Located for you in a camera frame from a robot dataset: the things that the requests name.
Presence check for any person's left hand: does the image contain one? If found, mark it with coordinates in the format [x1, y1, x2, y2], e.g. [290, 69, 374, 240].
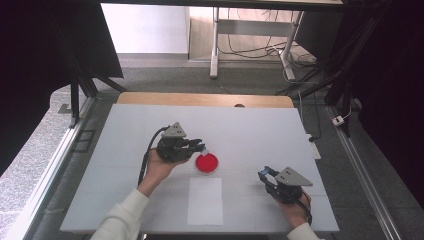
[137, 149, 188, 198]

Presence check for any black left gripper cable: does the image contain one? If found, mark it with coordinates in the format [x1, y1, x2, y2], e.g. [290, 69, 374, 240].
[137, 125, 171, 187]

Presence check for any person's right hand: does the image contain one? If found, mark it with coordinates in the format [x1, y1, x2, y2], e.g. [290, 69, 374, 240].
[277, 192, 313, 229]

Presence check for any white paper sheet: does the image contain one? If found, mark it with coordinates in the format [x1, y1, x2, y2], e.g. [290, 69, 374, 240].
[186, 177, 224, 226]

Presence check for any white power strip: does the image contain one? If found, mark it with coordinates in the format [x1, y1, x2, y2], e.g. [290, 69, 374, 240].
[306, 133, 322, 160]

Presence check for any black curtain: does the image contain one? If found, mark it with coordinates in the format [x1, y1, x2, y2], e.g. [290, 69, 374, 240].
[0, 0, 124, 174]
[333, 0, 424, 208]

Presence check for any aluminium floor rail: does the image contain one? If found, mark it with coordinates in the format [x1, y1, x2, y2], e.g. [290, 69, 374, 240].
[326, 106, 404, 240]
[6, 96, 98, 240]

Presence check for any red round ink pad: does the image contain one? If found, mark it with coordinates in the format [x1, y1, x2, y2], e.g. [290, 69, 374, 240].
[195, 152, 220, 174]

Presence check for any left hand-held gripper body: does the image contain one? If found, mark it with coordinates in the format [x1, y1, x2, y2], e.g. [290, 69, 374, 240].
[155, 121, 194, 164]

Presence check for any black metal stand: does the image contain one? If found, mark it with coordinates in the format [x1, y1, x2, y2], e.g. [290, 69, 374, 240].
[276, 0, 356, 138]
[68, 49, 128, 129]

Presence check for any wooden table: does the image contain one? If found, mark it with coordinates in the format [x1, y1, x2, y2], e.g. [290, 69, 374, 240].
[116, 92, 295, 109]

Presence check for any tangle of black floor cables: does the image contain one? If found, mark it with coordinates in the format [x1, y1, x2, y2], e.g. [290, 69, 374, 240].
[218, 8, 318, 68]

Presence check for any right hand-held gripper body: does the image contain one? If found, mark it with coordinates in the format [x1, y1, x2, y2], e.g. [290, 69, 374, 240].
[266, 166, 314, 205]

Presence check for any metal desk frame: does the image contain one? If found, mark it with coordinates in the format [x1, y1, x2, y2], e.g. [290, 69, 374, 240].
[209, 6, 304, 81]

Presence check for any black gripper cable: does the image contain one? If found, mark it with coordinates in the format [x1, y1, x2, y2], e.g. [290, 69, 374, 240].
[299, 191, 314, 225]
[137, 125, 171, 187]

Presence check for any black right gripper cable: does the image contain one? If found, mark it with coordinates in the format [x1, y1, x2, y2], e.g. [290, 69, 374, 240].
[299, 191, 314, 225]

